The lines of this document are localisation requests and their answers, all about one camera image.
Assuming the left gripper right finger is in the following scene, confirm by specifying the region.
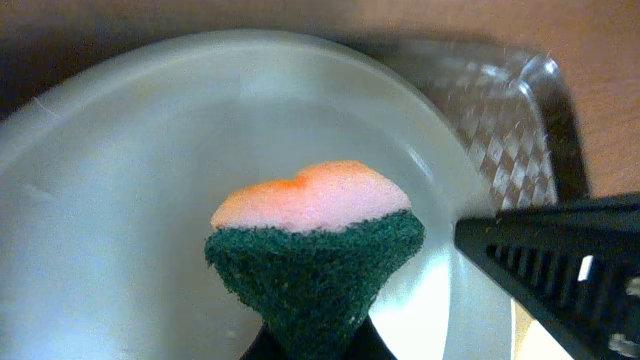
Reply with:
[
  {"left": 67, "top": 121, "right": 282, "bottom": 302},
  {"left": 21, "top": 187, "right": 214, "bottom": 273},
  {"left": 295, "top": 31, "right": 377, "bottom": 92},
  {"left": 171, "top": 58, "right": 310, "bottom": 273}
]
[{"left": 454, "top": 193, "right": 639, "bottom": 359}]

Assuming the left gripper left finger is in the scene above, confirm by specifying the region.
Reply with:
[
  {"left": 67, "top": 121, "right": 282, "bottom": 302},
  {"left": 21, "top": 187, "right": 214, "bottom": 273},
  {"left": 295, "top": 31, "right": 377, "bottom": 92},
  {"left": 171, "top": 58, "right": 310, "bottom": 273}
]
[{"left": 240, "top": 316, "right": 396, "bottom": 360}]

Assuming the green and white sponge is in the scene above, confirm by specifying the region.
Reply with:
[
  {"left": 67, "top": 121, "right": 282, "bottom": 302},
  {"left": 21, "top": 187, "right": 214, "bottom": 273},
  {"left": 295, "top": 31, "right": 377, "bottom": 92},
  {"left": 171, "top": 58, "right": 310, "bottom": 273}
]
[{"left": 204, "top": 161, "right": 424, "bottom": 341}]

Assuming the pale blue-white plate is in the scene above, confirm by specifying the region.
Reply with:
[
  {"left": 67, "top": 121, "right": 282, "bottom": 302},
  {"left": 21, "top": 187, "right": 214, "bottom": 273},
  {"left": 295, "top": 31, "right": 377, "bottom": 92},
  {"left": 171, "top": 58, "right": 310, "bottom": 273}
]
[{"left": 1, "top": 30, "right": 514, "bottom": 359}]

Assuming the brown serving tray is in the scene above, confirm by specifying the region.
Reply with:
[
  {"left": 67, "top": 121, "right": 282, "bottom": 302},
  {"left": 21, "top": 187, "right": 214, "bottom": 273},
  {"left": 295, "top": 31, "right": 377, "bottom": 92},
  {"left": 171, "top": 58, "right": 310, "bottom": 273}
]
[{"left": 359, "top": 39, "right": 590, "bottom": 209}]

